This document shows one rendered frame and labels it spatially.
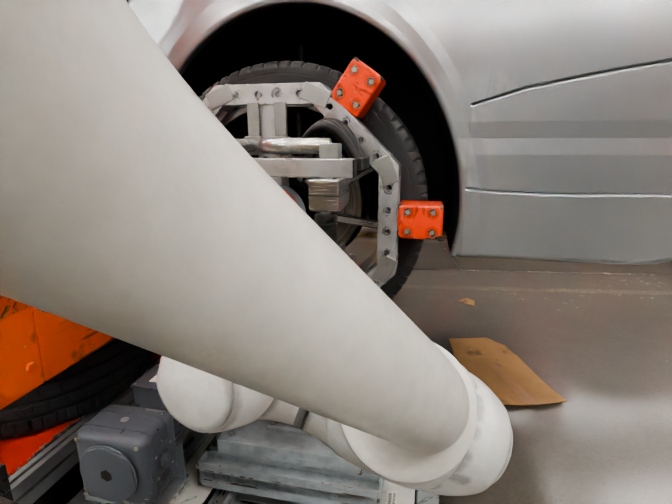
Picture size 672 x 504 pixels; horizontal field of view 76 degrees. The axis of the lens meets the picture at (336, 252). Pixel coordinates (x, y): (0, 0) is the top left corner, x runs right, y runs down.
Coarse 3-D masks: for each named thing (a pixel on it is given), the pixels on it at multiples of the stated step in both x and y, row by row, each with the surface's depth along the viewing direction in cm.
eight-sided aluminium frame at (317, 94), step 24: (216, 96) 88; (240, 96) 87; (264, 96) 86; (288, 96) 85; (312, 96) 84; (360, 144) 85; (384, 168) 85; (384, 192) 86; (384, 216) 87; (384, 240) 88; (384, 264) 89
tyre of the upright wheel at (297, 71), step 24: (240, 72) 95; (264, 72) 93; (288, 72) 92; (312, 72) 91; (336, 72) 91; (360, 120) 92; (384, 120) 91; (384, 144) 92; (408, 144) 91; (408, 168) 92; (408, 192) 93; (408, 240) 96; (408, 264) 97; (384, 288) 100
